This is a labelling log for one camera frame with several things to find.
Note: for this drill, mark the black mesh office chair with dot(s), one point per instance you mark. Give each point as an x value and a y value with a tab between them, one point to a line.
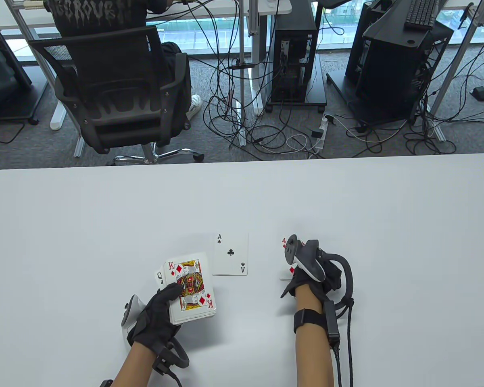
117	121

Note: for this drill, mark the black power adapter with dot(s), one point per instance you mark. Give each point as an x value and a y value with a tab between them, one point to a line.
317	133

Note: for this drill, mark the black rolling cabinet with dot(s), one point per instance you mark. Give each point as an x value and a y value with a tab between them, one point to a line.
4	80

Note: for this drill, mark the black right forearm battery pack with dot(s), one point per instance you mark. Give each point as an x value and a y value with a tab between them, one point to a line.
331	324

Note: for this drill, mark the grey right hand controller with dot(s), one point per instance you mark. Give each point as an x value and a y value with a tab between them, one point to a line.
306	258

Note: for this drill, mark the person's left forearm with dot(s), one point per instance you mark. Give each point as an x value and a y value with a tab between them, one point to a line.
133	369

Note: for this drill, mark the grey hand controller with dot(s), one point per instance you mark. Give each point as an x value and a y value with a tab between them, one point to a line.
306	258
130	316

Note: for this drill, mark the person's right hand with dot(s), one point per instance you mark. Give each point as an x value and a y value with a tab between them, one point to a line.
332	278

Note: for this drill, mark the black keyboard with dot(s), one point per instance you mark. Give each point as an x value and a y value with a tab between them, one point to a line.
421	14

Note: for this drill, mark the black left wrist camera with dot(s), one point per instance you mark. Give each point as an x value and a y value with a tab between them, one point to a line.
161	363

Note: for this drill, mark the grey left hand controller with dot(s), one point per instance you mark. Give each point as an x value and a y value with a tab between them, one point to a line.
130	316

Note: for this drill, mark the person's left hand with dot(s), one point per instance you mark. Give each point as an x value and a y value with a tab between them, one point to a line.
155	326

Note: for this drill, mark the pile of clubs cards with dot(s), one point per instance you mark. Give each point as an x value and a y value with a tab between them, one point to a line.
230	264

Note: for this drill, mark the black computer tower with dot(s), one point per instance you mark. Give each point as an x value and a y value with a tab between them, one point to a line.
294	24

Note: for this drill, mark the white power strip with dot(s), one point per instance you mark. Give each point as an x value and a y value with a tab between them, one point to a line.
322	141

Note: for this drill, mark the single diamonds playing card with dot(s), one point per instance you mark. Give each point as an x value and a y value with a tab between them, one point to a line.
287	273

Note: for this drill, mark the aluminium desk frame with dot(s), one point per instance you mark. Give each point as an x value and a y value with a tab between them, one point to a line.
451	68

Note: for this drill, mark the deck of playing cards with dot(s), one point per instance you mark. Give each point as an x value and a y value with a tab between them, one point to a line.
189	282

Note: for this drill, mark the black tower cart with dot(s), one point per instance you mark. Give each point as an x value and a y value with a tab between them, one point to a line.
316	88

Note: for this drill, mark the black equipment stand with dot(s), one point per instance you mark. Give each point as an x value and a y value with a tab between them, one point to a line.
387	80

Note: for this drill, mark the black left forearm sensor unit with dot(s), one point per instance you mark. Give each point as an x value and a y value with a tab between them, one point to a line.
106	383

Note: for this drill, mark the black foot pedal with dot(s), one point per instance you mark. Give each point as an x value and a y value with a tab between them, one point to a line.
479	92

